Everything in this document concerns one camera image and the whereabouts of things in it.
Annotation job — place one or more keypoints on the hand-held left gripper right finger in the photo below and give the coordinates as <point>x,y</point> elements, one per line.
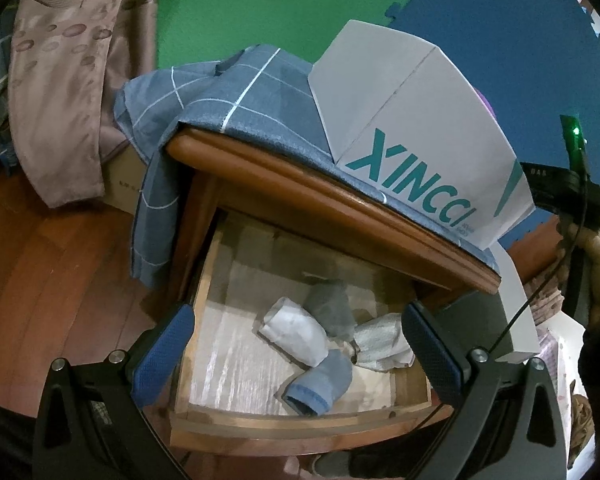
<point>430,350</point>

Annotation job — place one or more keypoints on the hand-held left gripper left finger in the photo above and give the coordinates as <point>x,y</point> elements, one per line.
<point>165,350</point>

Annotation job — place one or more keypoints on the white knit sock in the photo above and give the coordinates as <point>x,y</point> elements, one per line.
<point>385,340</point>

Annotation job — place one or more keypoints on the wooden drawer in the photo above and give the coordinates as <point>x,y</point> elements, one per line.
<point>220,360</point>

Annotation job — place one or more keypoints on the grey sock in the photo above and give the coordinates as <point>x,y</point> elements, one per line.
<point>330,305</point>

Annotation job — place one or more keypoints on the blue sock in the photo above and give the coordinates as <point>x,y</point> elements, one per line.
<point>320,380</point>

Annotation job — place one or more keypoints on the purple underwear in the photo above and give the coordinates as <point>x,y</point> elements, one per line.
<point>486,105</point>

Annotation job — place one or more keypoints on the white shoe box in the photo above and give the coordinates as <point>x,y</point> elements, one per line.
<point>405,110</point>

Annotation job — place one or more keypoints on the wooden headboard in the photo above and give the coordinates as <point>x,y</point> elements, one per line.
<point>535,250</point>

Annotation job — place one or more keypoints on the beige patterned mattress edge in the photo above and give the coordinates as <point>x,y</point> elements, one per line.
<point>547,305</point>

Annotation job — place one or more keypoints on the pink checked bedsheet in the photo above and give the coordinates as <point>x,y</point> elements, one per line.
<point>562,340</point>

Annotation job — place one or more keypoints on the cardboard box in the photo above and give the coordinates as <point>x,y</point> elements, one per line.
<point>122,185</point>

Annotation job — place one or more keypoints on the blue foam mat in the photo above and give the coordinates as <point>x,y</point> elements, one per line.
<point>505,35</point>

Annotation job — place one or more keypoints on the dark cloth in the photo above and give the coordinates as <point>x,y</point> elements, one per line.
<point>5,440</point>

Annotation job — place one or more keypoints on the wooden nightstand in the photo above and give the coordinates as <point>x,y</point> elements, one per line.
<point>305,195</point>

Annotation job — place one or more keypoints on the blue checked cloth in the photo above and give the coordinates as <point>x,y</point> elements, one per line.
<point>205,90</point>

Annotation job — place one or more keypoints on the floral curtain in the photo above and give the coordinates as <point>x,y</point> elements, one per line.
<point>65,85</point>

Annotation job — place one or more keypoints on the green foam mat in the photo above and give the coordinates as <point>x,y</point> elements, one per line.
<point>280,0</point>

